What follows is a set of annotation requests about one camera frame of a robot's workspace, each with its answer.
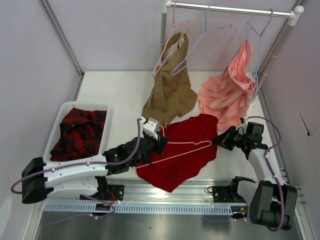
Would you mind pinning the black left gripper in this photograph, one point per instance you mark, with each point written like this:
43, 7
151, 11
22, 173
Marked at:
159, 144

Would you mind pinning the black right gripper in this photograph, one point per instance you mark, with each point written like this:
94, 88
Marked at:
227, 136

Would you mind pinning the red skirt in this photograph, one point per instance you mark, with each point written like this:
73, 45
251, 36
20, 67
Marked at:
189, 149

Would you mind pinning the pink wire hanger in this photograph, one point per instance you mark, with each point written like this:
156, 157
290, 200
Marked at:
196, 150

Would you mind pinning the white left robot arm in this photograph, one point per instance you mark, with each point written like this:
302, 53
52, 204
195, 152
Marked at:
87, 176

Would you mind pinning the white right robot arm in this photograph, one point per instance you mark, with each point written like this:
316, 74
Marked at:
270, 201

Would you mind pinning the salmon pink skirt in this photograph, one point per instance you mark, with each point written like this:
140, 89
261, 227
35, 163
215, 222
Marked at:
228, 96

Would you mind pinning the tan brown skirt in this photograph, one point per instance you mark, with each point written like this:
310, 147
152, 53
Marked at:
172, 95

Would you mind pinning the pink hanger with brown skirt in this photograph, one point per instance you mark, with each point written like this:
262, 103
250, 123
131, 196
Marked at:
166, 47

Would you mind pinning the blue hanger with pink skirt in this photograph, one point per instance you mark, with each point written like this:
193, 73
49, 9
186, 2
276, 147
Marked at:
253, 73

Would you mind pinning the red plaid garment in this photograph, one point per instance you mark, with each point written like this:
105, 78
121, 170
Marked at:
80, 135

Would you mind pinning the white plastic basket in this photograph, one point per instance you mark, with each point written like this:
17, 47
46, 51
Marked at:
81, 105

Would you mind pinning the metal clothes rack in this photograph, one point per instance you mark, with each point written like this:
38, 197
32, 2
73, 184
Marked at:
291, 17

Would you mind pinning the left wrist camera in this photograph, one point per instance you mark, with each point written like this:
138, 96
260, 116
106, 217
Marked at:
150, 127

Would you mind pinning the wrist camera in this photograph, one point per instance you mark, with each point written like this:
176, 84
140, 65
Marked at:
150, 127
244, 122

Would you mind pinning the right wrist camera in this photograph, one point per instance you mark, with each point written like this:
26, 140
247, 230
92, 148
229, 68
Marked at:
244, 122

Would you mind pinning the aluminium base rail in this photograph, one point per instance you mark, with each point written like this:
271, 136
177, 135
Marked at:
205, 194

